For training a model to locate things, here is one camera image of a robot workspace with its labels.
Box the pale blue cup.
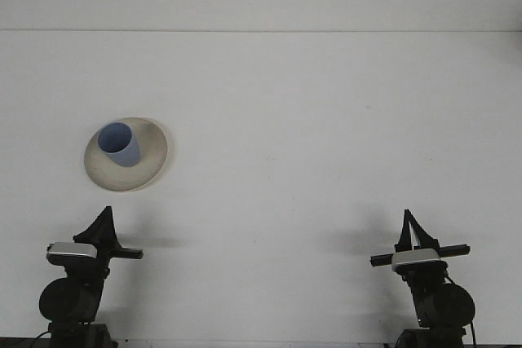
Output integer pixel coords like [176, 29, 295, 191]
[97, 121, 143, 169]

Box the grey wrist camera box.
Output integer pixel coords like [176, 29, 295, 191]
[391, 249, 441, 275]
[46, 242, 99, 267]

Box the pale round plate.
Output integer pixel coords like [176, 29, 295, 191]
[83, 117, 170, 193]

